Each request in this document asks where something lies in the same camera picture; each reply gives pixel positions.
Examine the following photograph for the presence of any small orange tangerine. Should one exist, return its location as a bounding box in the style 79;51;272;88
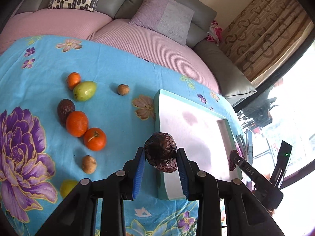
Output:
66;72;81;90

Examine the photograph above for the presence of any green mango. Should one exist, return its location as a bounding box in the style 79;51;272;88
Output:
73;81;97;102

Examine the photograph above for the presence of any dark purple passion fruit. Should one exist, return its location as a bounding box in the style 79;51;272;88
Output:
57;99;75;126

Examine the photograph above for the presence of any dark wrinkled date fruit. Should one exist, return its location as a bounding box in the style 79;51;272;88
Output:
228;150;239;171

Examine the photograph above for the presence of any pink sofa cover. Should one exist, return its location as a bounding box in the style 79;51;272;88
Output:
1;9;220;92

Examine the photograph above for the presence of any purple grey cushion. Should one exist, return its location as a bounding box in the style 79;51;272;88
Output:
129;0;194;46

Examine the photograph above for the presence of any small brown longan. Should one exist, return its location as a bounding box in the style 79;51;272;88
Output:
117;84;130;95

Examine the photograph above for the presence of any white tray with teal rim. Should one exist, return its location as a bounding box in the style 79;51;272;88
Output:
154;88;244;201

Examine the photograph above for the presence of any brown patterned curtain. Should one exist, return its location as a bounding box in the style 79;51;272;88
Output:
220;0;314;87

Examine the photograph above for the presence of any orange tangerine with stem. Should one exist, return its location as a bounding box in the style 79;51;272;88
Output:
83;127;107;151

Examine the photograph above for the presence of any pink floral cloth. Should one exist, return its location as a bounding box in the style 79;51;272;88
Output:
206;20;223;46

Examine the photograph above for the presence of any brown round fruit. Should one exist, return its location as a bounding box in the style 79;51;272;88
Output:
82;156;97;174

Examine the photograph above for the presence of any yellow-green mango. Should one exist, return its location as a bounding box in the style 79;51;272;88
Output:
60;180;78;199

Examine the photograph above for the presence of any blue floral tablecloth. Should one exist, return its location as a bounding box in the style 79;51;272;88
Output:
1;36;241;235

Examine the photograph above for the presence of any phone on grey stand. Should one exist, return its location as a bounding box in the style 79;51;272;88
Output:
236;129;253;165

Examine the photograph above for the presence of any grey leather sofa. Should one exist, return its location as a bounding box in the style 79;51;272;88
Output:
11;0;255;103

